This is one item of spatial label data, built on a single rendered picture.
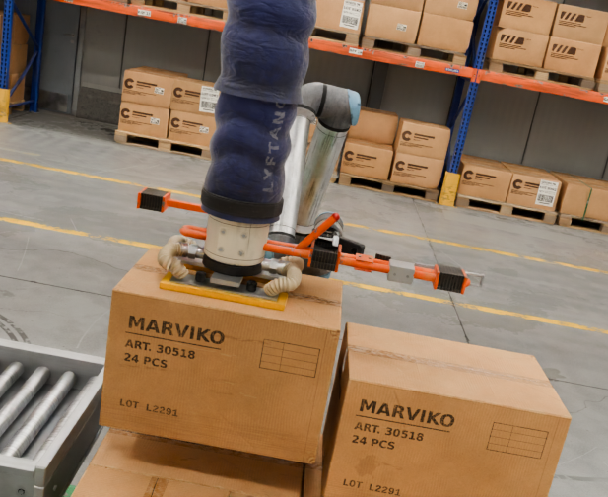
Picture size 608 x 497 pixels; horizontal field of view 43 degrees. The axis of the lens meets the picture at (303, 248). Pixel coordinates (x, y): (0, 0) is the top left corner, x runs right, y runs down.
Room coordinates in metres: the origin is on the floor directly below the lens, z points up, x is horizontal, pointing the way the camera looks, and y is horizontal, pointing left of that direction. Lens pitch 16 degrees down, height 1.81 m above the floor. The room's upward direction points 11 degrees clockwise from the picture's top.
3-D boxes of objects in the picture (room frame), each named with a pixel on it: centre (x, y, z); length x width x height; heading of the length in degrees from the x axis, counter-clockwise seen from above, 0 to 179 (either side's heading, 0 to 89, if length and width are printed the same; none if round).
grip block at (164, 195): (2.34, 0.48, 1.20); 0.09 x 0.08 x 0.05; 179
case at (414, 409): (2.08, -0.48, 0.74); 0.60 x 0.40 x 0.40; 91
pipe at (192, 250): (2.08, 0.19, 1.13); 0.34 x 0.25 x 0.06; 89
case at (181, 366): (2.07, 0.16, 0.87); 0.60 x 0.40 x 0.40; 89
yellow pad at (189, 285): (1.98, 0.19, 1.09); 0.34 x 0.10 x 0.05; 89
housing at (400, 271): (2.07, -0.28, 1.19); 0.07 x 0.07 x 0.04; 89
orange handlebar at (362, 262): (2.20, -0.01, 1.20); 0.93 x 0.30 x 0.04; 89
